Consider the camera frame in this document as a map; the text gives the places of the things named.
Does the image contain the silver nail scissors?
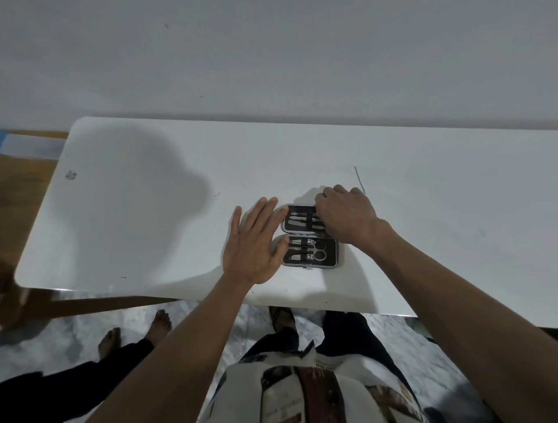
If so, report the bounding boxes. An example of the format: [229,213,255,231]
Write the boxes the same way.
[289,246,328,262]

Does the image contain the white printed shirt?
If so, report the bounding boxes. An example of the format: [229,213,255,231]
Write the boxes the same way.
[198,342,431,423]

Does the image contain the white blue sheet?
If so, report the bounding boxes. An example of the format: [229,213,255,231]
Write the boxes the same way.
[0,131,67,160]

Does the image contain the person's left forearm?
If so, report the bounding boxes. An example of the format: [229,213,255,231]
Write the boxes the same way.
[87,272,256,423]

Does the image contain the person's right hand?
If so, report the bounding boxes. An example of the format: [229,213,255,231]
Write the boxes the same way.
[315,185,396,252]

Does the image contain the person's left hand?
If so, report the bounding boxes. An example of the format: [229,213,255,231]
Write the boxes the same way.
[222,197,291,287]

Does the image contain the black manicure case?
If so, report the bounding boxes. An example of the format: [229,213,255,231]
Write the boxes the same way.
[280,204,340,269]

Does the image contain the dark sandal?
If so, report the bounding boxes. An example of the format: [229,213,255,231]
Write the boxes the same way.
[269,306,300,335]

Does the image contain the person's right forearm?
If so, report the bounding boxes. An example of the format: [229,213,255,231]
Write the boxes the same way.
[357,220,558,423]

